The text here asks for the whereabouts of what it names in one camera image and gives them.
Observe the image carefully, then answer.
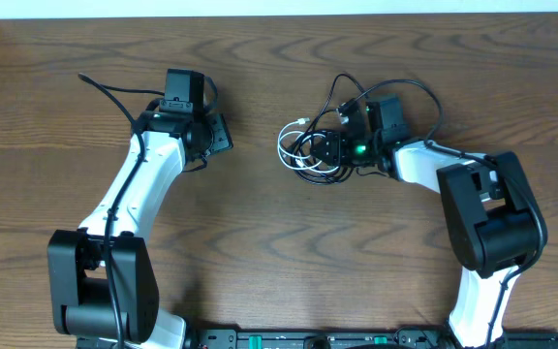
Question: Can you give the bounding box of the black USB cable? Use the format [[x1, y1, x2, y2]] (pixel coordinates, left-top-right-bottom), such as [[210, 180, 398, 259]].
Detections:
[[288, 73, 372, 186]]

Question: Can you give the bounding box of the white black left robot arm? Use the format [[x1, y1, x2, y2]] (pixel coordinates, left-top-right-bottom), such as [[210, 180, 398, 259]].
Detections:
[[47, 69, 233, 348]]

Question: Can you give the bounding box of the white USB cable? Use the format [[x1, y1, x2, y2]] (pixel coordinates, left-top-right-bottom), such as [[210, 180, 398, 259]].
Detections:
[[276, 117, 341, 175]]

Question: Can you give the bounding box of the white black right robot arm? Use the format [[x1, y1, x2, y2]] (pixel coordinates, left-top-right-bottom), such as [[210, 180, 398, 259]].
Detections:
[[309, 95, 547, 348]]

